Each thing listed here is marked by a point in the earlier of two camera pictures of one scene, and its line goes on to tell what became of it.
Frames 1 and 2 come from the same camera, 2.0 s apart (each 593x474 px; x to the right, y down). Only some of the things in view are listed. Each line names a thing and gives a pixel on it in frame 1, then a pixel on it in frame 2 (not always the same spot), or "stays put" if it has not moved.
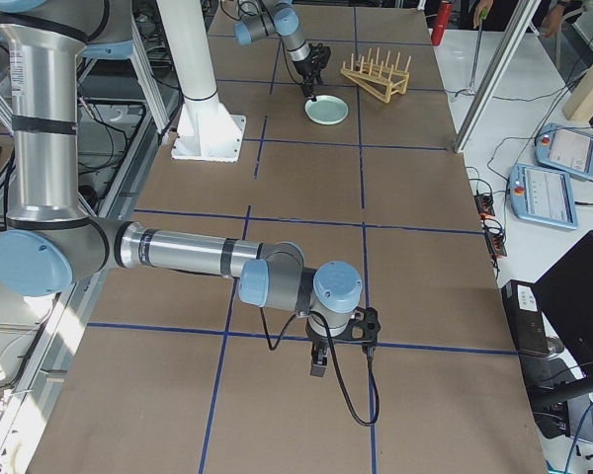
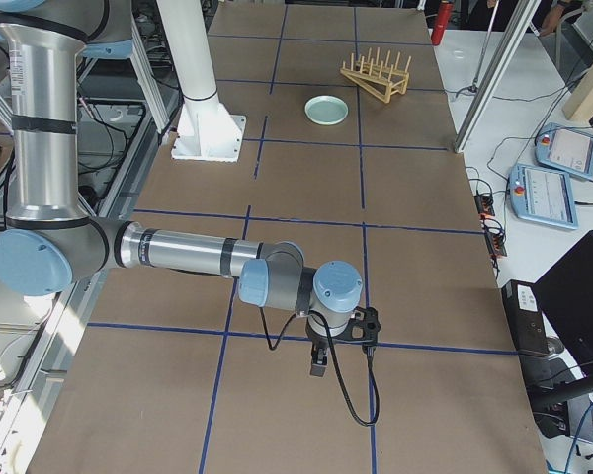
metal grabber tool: (483, 17) -> (485, 47)
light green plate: (326, 110) stays put
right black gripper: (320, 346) stays put
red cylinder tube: (444, 14) stays put
